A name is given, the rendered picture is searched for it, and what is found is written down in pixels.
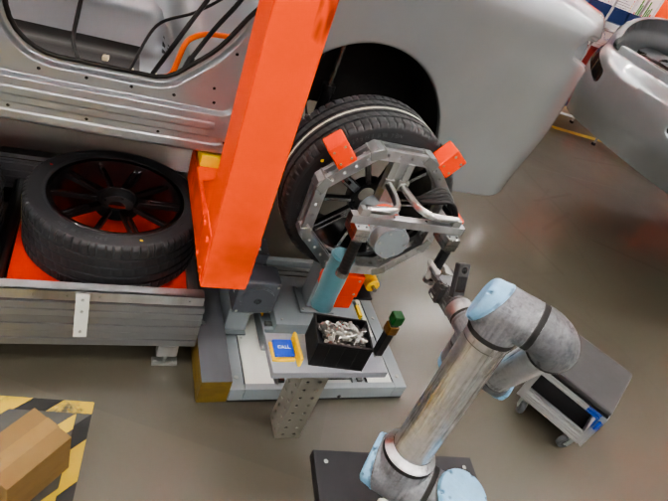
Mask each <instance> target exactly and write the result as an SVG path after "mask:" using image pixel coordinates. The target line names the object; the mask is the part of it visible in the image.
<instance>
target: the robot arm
mask: <svg viewBox="0 0 668 501"><path fill-rule="evenodd" d="M427 266H428V268H427V271H426V274H425V278H426V279H431V278H432V280H433V281H436V283H435V284H434V286H433V288H430V290H429V291H428V294H429V296H430V297H431V299H432V301H433V303H438V304H439V306H440V308H441V310H442V312H443V314H444V315H445V316H446V317H447V319H448V320H449V322H450V324H451V326H452V328H453V330H454V334H453V335H452V337H451V338H450V340H449V341H448V343H447V344H446V346H445V348H444V349H443V350H442V351H441V353H440V356H439V357H438V360H437V364H438V370H437V371H436V373H435V375H434V376H433V378H432V379H431V381H430V382H429V384H428V385H427V387H426V389H425V390H424V392H423V393H422V395H421V396H420V398H419V399H418V401H417V403H416V405H415V406H414V408H413V409H412V411H411V412H410V414H409V416H408V417H407V419H406V420H405V422H404V423H403V425H402V426H401V428H396V429H393V430H391V431H390V432H389V433H386V432H380V434H379V436H378V438H377V440H376V442H375V444H374V446H373V448H372V450H371V452H370V454H369V456H368V458H367V460H366V462H365V464H364V466H363V468H362V470H361V473H360V480H361V481H362V482H363V483H364V484H366V485H367V486H368V487H369V488H370V489H371V490H373V491H375V492H376V493H378V494H379V495H381V496H382V497H384V498H385V499H387V500H388V501H487V499H486V494H485V491H484V489H483V487H482V485H481V484H480V482H479V481H478V480H477V479H476V478H475V477H474V476H472V475H470V473H469V472H467V471H465V470H463V469H459V468H452V469H448V470H446V471H444V470H442V469H441V468H439V467H438V466H436V465H435V453H436V452H437V451H438V449H439V448H440V446H441V445H442V444H443V442H444V441H445V440H446V438H447V437H448V435H449V434H450V433H451V431H452V430H453V428H454V427H455V426H456V424H457V423H458V421H459V420H460V419H461V417H462V416H463V414H464V413H465V412H466V410H467V409H468V407H469V406H470V405H471V403H472V402H473V400H474V399H475V398H476V396H477V395H478V393H479V392H480V391H481V390H483V391H484V392H486V393H488V394H489V395H491V396H492V397H493V398H495V399H498V400H500V401H503V400H505V399H506V398H507V397H508V396H509V395H510V394H511V392H512V391H513V389H514V387H515V386H517V385H519V384H521V383H524V382H526V381H528V380H530V379H532V378H535V377H537V376H539V375H541V374H543V373H547V374H559V373H562V372H564V371H566V370H568V369H569V368H571V367H572V366H573V365H574V364H575V363H576V361H577V360H578V358H579V355H580V352H581V342H580V338H579V335H578V332H577V330H576V329H575V327H574V325H573V324H572V323H571V321H570V320H569V319H568V318H567V317H566V316H565V315H564V314H563V313H562V312H560V311H559V310H558V309H556V308H555V307H553V306H550V305H549V304H547V303H545V302H544V301H542V300H540V299H538V298H536V297H535V296H533V295H531V294H529V293H527V292H526V291H524V290H522V289H520V288H518V287H517V286H516V285H515V284H513V283H509V282H507V281H505V280H503V279H501V278H494V279H492V280H490V281H489V282H488V283H487V284H486V285H485V286H484V287H483V288H482V289H481V291H480V292H479V293H478V294H477V296H476V297H475V299H474V300H473V301H472V302H470V300H469V299H467V298H464V293H465V288H466V284H467V279H468V275H469V271H470V267H471V265H470V264H468V263H464V262H457V263H456V264H455V269H454V271H453V270H452V269H451V268H449V267H448V266H447V265H446V264H444V265H443V267H442V269H441V270H439V269H438V268H437V267H436V265H435V264H434V262H433V260H432V259H428V260H427ZM431 293H432V295H433V298H432V296H431ZM514 345H515V346H517V347H518V348H516V349H515V350H513V351H512V352H510V353H509V354H507V353H508V352H509V351H511V349H512V348H513V347H514ZM506 354H507V355H506Z"/></svg>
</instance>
